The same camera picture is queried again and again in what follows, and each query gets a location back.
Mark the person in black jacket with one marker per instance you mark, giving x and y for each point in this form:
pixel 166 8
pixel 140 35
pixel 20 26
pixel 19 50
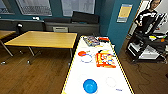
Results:
pixel 146 19

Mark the interior window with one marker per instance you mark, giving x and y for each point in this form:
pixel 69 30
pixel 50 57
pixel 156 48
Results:
pixel 5 6
pixel 33 7
pixel 78 7

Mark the orange object on cart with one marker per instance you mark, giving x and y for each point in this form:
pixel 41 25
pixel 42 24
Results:
pixel 162 40

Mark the dark long sofa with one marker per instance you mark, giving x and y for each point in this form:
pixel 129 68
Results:
pixel 33 25

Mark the wooden table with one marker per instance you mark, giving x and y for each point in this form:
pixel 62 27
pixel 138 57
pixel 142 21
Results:
pixel 5 34
pixel 43 40

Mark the black wheeled cart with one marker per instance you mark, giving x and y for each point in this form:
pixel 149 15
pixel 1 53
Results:
pixel 146 48

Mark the clear plastic bowl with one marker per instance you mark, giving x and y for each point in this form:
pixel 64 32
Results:
pixel 111 81

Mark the white box on cart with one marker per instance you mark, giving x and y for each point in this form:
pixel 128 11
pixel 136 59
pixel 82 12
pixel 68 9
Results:
pixel 148 52

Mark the yellow wall notice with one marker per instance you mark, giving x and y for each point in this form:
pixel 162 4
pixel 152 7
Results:
pixel 124 13

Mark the grey tray container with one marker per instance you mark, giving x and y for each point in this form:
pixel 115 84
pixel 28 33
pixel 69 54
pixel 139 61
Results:
pixel 91 41

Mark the blue bowl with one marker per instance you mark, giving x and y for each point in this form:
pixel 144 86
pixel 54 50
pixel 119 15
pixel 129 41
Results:
pixel 90 86

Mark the yellow object on cart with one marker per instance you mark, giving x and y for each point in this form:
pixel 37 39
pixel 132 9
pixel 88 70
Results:
pixel 152 37

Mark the small blue white label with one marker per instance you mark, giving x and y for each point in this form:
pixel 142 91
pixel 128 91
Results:
pixel 119 89

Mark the red bowl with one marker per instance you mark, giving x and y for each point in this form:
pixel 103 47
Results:
pixel 104 39

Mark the dark sofa cushion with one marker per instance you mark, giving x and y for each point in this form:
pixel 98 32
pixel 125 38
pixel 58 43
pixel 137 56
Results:
pixel 85 17

